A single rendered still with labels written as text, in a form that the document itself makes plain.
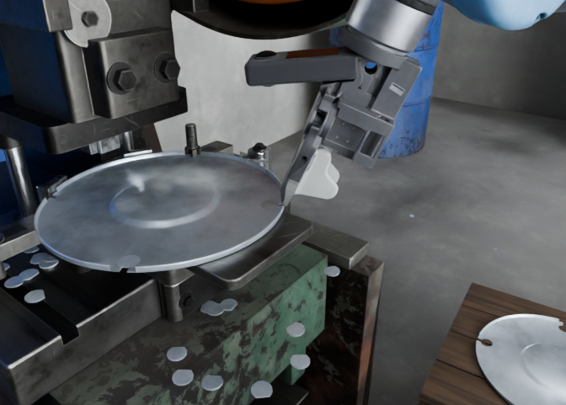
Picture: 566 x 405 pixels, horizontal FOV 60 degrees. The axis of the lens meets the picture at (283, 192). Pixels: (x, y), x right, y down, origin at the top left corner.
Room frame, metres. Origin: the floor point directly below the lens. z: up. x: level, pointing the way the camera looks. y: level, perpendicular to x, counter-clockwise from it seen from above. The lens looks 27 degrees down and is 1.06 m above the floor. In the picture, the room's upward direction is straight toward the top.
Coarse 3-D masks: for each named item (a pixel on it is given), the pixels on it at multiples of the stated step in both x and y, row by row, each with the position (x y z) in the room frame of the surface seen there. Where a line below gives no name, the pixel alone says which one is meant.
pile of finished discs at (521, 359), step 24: (480, 336) 0.76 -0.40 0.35; (504, 336) 0.76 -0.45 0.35; (528, 336) 0.76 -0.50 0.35; (552, 336) 0.76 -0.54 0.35; (480, 360) 0.69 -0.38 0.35; (504, 360) 0.69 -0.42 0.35; (528, 360) 0.69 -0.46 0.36; (552, 360) 0.69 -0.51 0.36; (504, 384) 0.64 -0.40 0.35; (528, 384) 0.64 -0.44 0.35; (552, 384) 0.63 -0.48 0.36
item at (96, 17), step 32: (96, 0) 0.52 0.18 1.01; (128, 0) 0.57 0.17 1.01; (160, 0) 0.60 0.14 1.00; (0, 32) 0.57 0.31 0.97; (32, 32) 0.52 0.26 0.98; (64, 32) 0.49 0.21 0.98; (96, 32) 0.52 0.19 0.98; (128, 32) 0.55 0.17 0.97; (160, 32) 0.56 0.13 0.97; (32, 64) 0.53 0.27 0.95; (64, 64) 0.50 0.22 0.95; (96, 64) 0.50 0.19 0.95; (128, 64) 0.52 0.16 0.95; (160, 64) 0.55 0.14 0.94; (32, 96) 0.54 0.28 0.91; (64, 96) 0.50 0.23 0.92; (96, 96) 0.51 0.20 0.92; (128, 96) 0.52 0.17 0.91; (160, 96) 0.55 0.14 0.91
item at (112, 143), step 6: (108, 138) 0.59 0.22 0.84; (114, 138) 0.60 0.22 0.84; (120, 138) 0.61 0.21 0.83; (90, 144) 0.58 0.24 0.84; (96, 144) 0.59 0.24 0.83; (102, 144) 0.58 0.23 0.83; (108, 144) 0.59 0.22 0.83; (114, 144) 0.60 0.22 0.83; (120, 144) 0.61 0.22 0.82; (84, 150) 0.59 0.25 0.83; (90, 150) 0.58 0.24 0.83; (96, 150) 0.58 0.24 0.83; (102, 150) 0.58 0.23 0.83; (108, 150) 0.59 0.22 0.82
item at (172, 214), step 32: (128, 160) 0.65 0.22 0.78; (160, 160) 0.65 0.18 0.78; (224, 160) 0.65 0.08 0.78; (64, 192) 0.55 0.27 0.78; (96, 192) 0.55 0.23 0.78; (128, 192) 0.54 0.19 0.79; (160, 192) 0.54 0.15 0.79; (192, 192) 0.54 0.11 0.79; (224, 192) 0.55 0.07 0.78; (256, 192) 0.55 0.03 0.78; (64, 224) 0.47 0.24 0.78; (96, 224) 0.47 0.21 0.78; (128, 224) 0.47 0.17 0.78; (160, 224) 0.47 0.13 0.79; (192, 224) 0.47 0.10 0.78; (224, 224) 0.47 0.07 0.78; (256, 224) 0.47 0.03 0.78; (64, 256) 0.40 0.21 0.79; (96, 256) 0.41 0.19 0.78; (160, 256) 0.41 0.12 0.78; (192, 256) 0.41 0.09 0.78; (224, 256) 0.41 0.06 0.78
